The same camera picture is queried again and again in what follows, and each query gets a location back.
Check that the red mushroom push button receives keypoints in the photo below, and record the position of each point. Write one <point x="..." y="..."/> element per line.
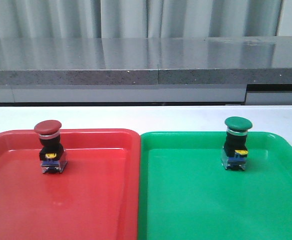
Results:
<point x="52" y="155"/>

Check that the green plastic tray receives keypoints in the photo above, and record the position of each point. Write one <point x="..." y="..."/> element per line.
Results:
<point x="186" y="194"/>

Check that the red plastic tray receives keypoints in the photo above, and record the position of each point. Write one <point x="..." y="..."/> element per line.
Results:
<point x="94" y="198"/>

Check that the green mushroom push button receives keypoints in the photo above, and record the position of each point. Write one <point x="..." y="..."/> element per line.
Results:
<point x="234" y="152"/>

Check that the grey stone counter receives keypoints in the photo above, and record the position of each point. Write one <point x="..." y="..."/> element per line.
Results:
<point x="146" y="71"/>

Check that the white pleated curtain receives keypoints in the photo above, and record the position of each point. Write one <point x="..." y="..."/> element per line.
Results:
<point x="138" y="18"/>

